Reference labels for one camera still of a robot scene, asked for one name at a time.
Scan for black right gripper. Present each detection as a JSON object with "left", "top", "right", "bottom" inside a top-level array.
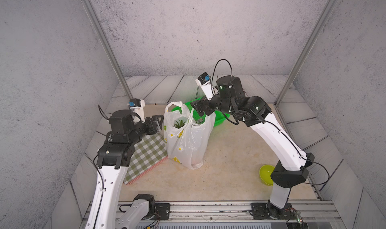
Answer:
[{"left": 190, "top": 89, "right": 238, "bottom": 118}]

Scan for pineapple with dark crown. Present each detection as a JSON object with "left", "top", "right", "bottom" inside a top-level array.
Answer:
[{"left": 173, "top": 118, "right": 188, "bottom": 129}]

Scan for white plastic bag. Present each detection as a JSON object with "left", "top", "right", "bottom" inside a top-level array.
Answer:
[{"left": 163, "top": 101, "right": 216, "bottom": 170}]

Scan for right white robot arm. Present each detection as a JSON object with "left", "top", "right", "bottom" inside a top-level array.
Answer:
[{"left": 191, "top": 73, "right": 315, "bottom": 220}]

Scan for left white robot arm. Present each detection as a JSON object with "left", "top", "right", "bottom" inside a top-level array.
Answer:
[{"left": 85, "top": 109, "right": 163, "bottom": 229}]

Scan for green perforated plastic basket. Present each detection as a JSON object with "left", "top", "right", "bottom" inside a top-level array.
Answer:
[{"left": 185, "top": 98, "right": 226, "bottom": 127}]

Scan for green checkered cloth mat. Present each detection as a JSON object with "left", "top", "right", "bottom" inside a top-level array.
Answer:
[{"left": 123, "top": 134, "right": 167, "bottom": 184}]

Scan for lime green bowl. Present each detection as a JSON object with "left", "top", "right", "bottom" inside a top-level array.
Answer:
[{"left": 259, "top": 165, "right": 274, "bottom": 186}]

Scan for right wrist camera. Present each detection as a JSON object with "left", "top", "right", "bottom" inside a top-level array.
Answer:
[{"left": 196, "top": 72, "right": 215, "bottom": 101}]

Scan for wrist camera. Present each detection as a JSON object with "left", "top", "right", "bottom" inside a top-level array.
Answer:
[
  {"left": 196, "top": 72, "right": 215, "bottom": 101},
  {"left": 128, "top": 98, "right": 145, "bottom": 124}
]

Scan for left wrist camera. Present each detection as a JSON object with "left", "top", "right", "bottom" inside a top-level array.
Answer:
[{"left": 128, "top": 98, "right": 145, "bottom": 124}]

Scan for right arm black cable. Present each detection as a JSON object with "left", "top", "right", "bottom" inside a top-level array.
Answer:
[{"left": 210, "top": 59, "right": 331, "bottom": 186}]

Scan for left metal frame post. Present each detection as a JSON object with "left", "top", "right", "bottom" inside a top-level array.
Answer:
[{"left": 80, "top": 0, "right": 133, "bottom": 99}]

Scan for metal frame post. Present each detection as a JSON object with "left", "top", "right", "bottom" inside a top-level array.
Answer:
[
  {"left": 80, "top": 0, "right": 133, "bottom": 99},
  {"left": 274, "top": 0, "right": 338, "bottom": 107}
]

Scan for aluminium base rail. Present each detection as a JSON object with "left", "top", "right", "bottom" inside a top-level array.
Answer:
[{"left": 138, "top": 200, "right": 345, "bottom": 229}]

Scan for right metal frame post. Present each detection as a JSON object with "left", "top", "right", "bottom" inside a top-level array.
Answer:
[{"left": 274, "top": 0, "right": 338, "bottom": 107}]

